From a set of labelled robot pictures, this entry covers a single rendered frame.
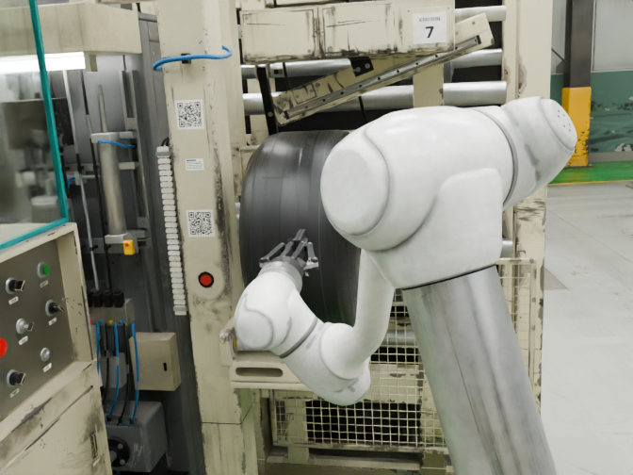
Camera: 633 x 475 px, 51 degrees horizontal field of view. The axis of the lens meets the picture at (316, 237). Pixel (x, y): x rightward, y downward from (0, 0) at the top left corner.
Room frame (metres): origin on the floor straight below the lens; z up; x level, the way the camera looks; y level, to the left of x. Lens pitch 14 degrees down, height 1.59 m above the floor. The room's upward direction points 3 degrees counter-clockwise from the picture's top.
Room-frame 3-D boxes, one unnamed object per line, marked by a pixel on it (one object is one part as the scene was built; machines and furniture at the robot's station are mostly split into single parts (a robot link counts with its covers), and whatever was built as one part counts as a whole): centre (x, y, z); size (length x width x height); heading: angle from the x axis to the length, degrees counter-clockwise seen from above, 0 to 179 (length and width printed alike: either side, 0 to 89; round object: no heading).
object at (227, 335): (1.82, 0.22, 0.90); 0.40 x 0.03 x 0.10; 169
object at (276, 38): (2.05, -0.13, 1.71); 0.61 x 0.25 x 0.15; 79
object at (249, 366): (1.65, 0.07, 0.83); 0.36 x 0.09 x 0.06; 79
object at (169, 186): (1.80, 0.39, 1.19); 0.05 x 0.04 x 0.48; 169
